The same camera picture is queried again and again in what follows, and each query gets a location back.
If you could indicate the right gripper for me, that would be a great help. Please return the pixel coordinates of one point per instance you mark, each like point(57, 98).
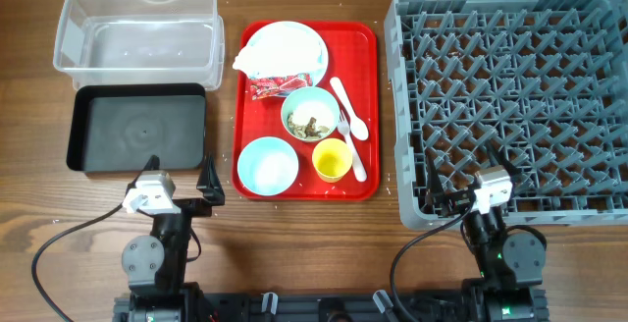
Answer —
point(458, 200)

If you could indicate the red snack wrapper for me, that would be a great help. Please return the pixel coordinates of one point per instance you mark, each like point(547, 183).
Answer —
point(275, 86)

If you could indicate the rice and food scraps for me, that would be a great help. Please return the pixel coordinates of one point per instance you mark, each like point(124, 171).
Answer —
point(310, 120)

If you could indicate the yellow plastic cup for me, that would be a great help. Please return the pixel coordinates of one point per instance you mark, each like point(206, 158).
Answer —
point(332, 159)

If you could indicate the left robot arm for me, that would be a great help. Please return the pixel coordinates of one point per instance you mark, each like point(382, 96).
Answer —
point(155, 263)

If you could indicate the light blue bowl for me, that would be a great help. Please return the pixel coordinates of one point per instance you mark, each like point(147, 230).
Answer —
point(267, 166)

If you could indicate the black plastic tray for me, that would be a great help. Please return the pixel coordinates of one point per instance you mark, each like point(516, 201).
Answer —
point(118, 128)

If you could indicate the white plastic spoon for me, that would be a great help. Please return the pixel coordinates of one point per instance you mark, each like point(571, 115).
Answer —
point(357, 125)

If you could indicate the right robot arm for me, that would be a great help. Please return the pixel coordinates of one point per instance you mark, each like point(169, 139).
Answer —
point(510, 259)

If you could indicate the light blue plate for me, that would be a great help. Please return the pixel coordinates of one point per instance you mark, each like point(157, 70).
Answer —
point(321, 71)

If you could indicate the grey dishwasher rack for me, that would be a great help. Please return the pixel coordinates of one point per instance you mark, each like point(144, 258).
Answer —
point(543, 81)

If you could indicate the red serving tray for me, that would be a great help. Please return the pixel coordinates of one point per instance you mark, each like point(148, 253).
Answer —
point(352, 50)

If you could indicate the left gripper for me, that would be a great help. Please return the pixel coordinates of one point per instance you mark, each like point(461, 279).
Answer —
point(208, 183)

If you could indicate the white plastic fork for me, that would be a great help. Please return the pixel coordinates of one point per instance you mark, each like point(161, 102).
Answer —
point(357, 165)

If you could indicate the clear plastic bin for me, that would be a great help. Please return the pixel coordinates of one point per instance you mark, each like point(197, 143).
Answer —
point(108, 42)

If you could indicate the green bowl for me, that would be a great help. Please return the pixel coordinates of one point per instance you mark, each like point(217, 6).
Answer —
point(310, 93)

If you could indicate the white napkin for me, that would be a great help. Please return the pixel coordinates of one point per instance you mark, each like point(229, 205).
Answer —
point(279, 52)

